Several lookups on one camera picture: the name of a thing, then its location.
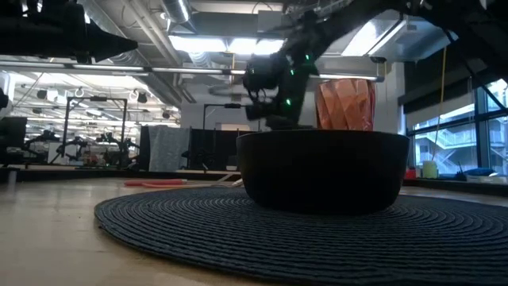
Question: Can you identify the spoon with orange handle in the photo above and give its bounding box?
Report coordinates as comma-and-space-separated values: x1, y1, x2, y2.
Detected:
140, 174, 244, 189

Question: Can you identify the silver ventilation duct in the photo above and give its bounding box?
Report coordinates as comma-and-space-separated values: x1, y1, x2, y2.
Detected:
160, 0, 192, 25

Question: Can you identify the orange faceted plastic cup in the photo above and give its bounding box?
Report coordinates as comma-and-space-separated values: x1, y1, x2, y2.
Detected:
314, 78, 377, 132

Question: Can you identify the blue bundle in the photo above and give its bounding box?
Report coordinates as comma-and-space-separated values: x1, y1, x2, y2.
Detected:
456, 167, 496, 178

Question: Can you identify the black partition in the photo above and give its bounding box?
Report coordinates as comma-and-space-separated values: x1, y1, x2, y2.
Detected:
138, 125, 255, 172

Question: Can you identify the round dark woven placemat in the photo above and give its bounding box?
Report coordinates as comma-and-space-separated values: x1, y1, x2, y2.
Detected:
93, 186, 508, 286

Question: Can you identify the black metal frame stand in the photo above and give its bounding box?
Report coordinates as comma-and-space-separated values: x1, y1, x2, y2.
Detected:
203, 102, 255, 132
65, 96, 129, 140

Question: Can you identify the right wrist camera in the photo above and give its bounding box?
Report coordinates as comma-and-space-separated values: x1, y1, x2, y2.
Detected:
242, 53, 287, 91

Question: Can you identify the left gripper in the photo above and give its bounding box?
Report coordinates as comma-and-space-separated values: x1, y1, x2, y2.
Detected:
39, 2, 139, 64

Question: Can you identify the light green cup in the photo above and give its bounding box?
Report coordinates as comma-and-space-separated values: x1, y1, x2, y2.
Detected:
421, 160, 439, 180

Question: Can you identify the black table frame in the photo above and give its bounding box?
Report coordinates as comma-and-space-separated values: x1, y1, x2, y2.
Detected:
0, 165, 508, 198

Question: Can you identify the black bowl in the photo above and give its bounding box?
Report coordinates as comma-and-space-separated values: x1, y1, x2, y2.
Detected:
236, 128, 411, 216

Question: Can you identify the fork with red handle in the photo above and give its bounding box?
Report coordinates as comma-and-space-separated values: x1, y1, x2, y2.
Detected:
123, 172, 239, 187

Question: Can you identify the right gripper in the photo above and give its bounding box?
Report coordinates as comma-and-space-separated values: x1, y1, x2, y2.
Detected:
244, 51, 319, 131

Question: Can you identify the gray cloth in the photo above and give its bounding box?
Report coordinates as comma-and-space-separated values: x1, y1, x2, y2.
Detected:
147, 125, 192, 172

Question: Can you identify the long ceiling light strip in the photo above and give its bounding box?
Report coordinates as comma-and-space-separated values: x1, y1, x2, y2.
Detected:
0, 60, 385, 83

